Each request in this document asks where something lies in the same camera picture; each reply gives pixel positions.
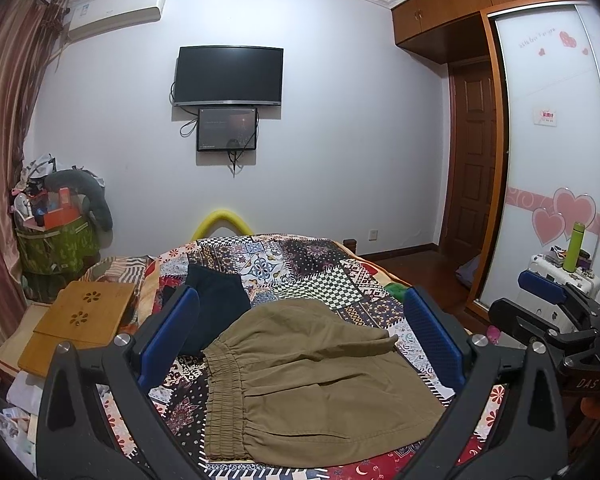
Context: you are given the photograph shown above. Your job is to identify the green thermos bottle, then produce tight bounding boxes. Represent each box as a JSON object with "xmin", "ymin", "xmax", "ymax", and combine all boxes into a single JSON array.
[{"xmin": 562, "ymin": 221, "xmax": 585, "ymax": 273}]

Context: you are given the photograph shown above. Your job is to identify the dark navy folded garment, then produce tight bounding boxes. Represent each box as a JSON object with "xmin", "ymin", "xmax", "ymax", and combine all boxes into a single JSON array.
[{"xmin": 180, "ymin": 263, "xmax": 251, "ymax": 356}]

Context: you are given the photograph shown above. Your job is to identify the small black wall monitor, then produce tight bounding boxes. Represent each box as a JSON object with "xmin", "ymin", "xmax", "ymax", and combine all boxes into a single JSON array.
[{"xmin": 196, "ymin": 106, "xmax": 259, "ymax": 152}]

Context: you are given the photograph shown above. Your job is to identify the wooden lap desk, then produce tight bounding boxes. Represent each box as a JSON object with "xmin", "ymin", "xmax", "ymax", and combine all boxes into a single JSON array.
[{"xmin": 18, "ymin": 281, "xmax": 134, "ymax": 377}]

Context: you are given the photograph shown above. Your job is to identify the white suitcase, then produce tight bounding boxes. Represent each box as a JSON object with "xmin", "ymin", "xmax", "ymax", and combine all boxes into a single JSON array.
[{"xmin": 528, "ymin": 245, "xmax": 600, "ymax": 299}]

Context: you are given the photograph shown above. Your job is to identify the olive khaki pants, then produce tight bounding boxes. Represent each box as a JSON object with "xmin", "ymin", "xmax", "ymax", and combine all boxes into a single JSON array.
[{"xmin": 204, "ymin": 299, "xmax": 444, "ymax": 468}]

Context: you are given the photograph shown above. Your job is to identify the black wall television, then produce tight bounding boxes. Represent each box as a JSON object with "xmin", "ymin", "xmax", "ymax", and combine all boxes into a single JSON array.
[{"xmin": 172, "ymin": 46, "xmax": 284, "ymax": 106}]

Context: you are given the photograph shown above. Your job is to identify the striped pink curtain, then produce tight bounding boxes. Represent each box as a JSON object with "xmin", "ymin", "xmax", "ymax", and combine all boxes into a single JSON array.
[{"xmin": 0, "ymin": 0, "xmax": 68, "ymax": 345}]

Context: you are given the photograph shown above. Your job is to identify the yellow foam bed guard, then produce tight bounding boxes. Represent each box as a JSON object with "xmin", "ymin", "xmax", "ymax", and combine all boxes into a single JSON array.
[{"xmin": 190, "ymin": 209, "xmax": 253, "ymax": 242}]

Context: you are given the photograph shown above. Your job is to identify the patchwork patterned bed quilt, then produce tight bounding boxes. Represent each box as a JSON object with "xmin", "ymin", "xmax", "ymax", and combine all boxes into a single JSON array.
[{"xmin": 78, "ymin": 232, "xmax": 512, "ymax": 480}]

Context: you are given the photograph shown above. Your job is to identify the green storage bag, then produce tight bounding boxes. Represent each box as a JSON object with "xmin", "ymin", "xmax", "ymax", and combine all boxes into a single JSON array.
[{"xmin": 16, "ymin": 217, "xmax": 100, "ymax": 304}]

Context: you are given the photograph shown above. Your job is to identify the orange box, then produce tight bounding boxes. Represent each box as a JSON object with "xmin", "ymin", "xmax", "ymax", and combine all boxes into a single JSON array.
[{"xmin": 43, "ymin": 188, "xmax": 81, "ymax": 229}]

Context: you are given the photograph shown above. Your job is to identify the white wall air conditioner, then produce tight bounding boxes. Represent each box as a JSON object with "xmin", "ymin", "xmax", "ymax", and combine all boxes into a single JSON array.
[{"xmin": 67, "ymin": 0, "xmax": 166, "ymax": 44}]

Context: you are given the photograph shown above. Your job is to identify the brown wooden door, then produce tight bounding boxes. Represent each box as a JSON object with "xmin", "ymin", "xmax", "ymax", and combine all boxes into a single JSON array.
[{"xmin": 440, "ymin": 61, "xmax": 495, "ymax": 266}]

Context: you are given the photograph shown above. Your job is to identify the grey neck pillow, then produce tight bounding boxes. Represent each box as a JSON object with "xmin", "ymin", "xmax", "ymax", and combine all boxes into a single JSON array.
[{"xmin": 44, "ymin": 169, "xmax": 114, "ymax": 232}]

